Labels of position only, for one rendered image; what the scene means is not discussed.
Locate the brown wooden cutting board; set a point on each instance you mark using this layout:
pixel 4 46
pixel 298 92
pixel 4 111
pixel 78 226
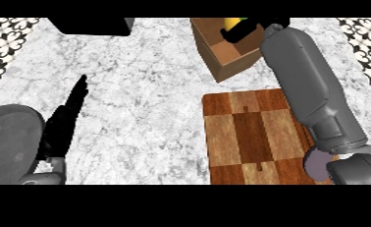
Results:
pixel 254 139

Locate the brown cardboard box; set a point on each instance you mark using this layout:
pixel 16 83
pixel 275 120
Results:
pixel 228 50

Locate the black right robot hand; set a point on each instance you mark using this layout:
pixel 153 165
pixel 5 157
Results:
pixel 244 29

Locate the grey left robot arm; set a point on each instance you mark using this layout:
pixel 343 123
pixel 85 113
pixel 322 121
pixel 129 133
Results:
pixel 20 139

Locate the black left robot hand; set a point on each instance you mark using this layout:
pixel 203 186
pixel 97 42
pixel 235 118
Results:
pixel 66 119

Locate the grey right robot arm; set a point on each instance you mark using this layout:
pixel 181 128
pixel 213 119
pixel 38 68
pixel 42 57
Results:
pixel 310 83

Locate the black box-shaped appliance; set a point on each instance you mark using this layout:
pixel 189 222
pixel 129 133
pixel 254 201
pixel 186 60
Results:
pixel 92 25

